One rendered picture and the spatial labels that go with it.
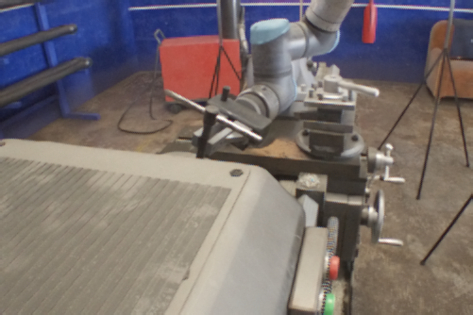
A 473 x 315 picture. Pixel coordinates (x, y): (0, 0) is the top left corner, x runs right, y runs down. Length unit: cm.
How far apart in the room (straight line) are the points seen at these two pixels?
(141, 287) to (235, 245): 9
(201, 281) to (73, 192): 19
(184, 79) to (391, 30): 279
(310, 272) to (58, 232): 25
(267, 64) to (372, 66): 452
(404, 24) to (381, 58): 54
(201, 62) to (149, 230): 371
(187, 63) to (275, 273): 374
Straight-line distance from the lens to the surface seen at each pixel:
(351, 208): 131
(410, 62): 535
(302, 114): 121
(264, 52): 83
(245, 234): 34
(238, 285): 31
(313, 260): 40
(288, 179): 132
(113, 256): 33
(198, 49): 398
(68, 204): 41
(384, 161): 142
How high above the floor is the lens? 155
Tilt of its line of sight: 29 degrees down
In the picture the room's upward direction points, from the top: 3 degrees counter-clockwise
